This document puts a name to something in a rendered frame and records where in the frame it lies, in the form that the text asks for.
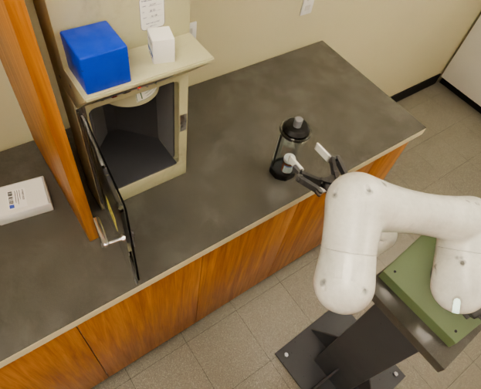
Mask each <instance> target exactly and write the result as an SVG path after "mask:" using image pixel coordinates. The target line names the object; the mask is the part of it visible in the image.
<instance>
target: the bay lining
mask: <svg viewBox="0 0 481 389"><path fill-rule="evenodd" d="M89 118H90V124H91V127H92V131H93V135H94V137H95V139H96V141H97V143H98V146H99V147H100V146H101V144H102V143H103V141H104V139H105V137H106V135H107V133H108V132H111V131H113V130H116V129H119V130H126V131H130V132H134V133H138V134H144V135H148V136H152V137H158V138H159V139H160V141H161V142H162V144H163V145H164V146H165V147H166V148H167V150H168V151H169V153H170V154H171V156H172V157H174V82H172V83H168V84H165V85H163V86H159V90H158V93H157V95H156V96H155V97H154V98H153V99H152V100H150V101H149V102H147V103H145V104H142V105H140V106H136V107H118V106H114V105H111V104H109V103H108V104H105V105H103V106H100V107H96V108H94V109H92V110H91V111H90V113H89Z"/></svg>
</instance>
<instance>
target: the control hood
mask: <svg viewBox="0 0 481 389"><path fill-rule="evenodd" d="M174 45H175V62H172V63H160V64H153V62H152V59H151V56H150V53H149V52H148V44H147V45H145V46H140V47H137V48H134V49H128V57H129V64H130V77H131V81H130V82H128V83H124V84H120V85H118V86H114V87H111V88H109V89H106V90H101V91H99V92H96V93H92V94H90V95H87V94H86V92H85V91H84V89H83V88H82V87H81V85H80V83H79V82H78V80H77V79H76V77H75V76H74V75H73V73H72V72H71V70H70V69H69V67H66V68H65V69H64V72H65V75H66V80H67V83H68V87H69V91H70V95H71V97H72V101H73V103H74V105H75V106H76V107H78V108H80V107H84V106H87V105H90V104H91V103H94V102H96V101H97V100H101V99H103V98H106V97H109V96H113V95H115V94H118V93H122V92H124V91H127V90H131V89H134V88H137V87H139V86H143V85H146V84H149V83H153V82H155V81H158V80H160V79H164V78H167V77H169V76H171V77H174V76H178V75H181V74H183V73H188V72H191V71H193V70H195V69H198V68H200V67H202V66H205V65H207V64H209V63H212V62H213V61H214V57H213V56H212V55H211V54H210V53H209V52H208V51H207V50H206V49H205V48H204V47H203V46H202V45H201V44H200V43H199V42H198V40H197V39H196V38H195V37H194V36H193V35H192V34H191V33H190V32H189V33H186V34H183V35H180V36H175V37H174ZM171 77H170V78H171Z"/></svg>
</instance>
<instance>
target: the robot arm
mask: <svg viewBox="0 0 481 389"><path fill-rule="evenodd" d="M314 149H315V150H316V151H317V152H318V153H319V154H320V156H321V157H322V158H323V159H324V160H325V161H326V162H330V170H331V175H330V176H329V177H325V178H319V177H317V176H315V175H313V174H309V173H307V172H305V171H303V170H304V169H303V167H302V166H301V165H300V164H299V163H298V162H297V161H296V159H295V158H294V157H293V156H292V155H290V156H289V158H288V162H289V163H290V164H291V165H292V166H293V170H294V171H295V172H296V173H297V176H296V179H295V181H297V182H298V183H300V184H302V185H303V186H304V187H306V188H308V189H310V190H311V191H313V192H314V193H315V194H316V195H317V196H318V197H320V196H321V195H322V194H323V193H326V196H325V204H324V219H323V234H322V241H321V247H320V253H319V256H318V260H317V265H316V269H315V273H314V276H313V288H314V292H315V294H316V296H317V298H318V300H319V301H320V303H321V304H322V305H323V306H324V307H326V308H327V309H328V310H329V311H331V312H334V313H337V314H341V315H351V314H355V313H358V312H360V311H362V310H363V309H364V308H366V307H367V306H368V304H369V303H370V302H371V301H372V299H373V297H374V292H375V283H376V263H377V257H378V256H379V255H380V254H381V253H383V252H385V251H386V250H388V249H389V248H391V247H392V246H393V245H394V244H395V242H396V240H397V237H398V232H400V233H410V234H416V235H425V236H430V237H433V238H436V244H435V254H434V259H433V266H432V270H431V273H430V279H431V281H430V289H431V293H432V296H433V297H434V299H435V301H436V302H437V303H438V304H439V305H440V306H441V307H442V308H444V309H445V310H448V311H449V312H452V313H457V314H462V315H463V316H464V317H465V318H466V319H468V318H470V317H471V318H473V319H475V318H477V317H478V318H480V319H481V198H477V197H475V196H449V195H448V196H447V195H438V194H428V193H424V192H420V191H414V190H411V189H407V188H403V187H400V186H397V185H395V184H391V183H388V182H387V181H383V180H381V179H380V178H376V177H375V176H372V175H370V174H367V173H364V172H350V173H348V172H347V169H346V167H345V166H344V163H343V161H342V160H341V157H340V155H337V156H334V155H332V154H331V153H330V152H329V151H327V150H325V149H324V148H323V147H322V146H321V145H320V144H319V143H317V144H316V146H315V148H314ZM337 168H338V170H339V172H340V174H341V176H340V177H339V174H338V171H337ZM321 182H323V184H321ZM322 188H323V189H322Z"/></svg>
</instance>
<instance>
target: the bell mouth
mask: <svg viewBox="0 0 481 389"><path fill-rule="evenodd" d="M158 90H159V87H156V88H153V89H151V90H147V91H144V92H142V93H138V94H135V95H133V96H129V97H126V98H123V99H121V100H117V101H114V102H112V103H110V104H111V105H114V106H118V107H136V106H140V105H142V104H145V103H147V102H149V101H150V100H152V99H153V98H154V97H155V96H156V95H157V93H158Z"/></svg>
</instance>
